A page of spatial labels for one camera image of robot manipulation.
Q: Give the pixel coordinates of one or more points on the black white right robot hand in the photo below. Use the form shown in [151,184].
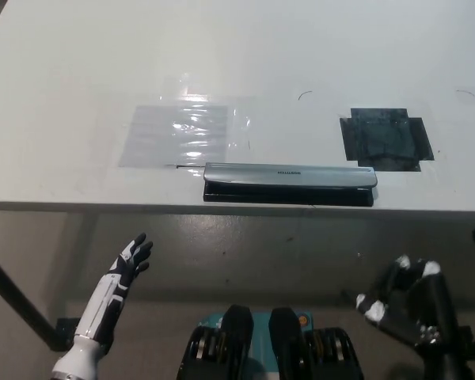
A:
[427,301]

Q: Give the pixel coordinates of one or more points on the black tape patch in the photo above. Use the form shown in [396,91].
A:
[384,138]

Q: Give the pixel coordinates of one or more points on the clear plastic sheet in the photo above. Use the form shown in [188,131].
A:
[178,134]

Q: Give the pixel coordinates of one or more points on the black teal robot body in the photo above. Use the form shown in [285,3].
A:
[269,348]

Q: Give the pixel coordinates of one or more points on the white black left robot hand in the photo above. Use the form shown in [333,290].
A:
[110,291]

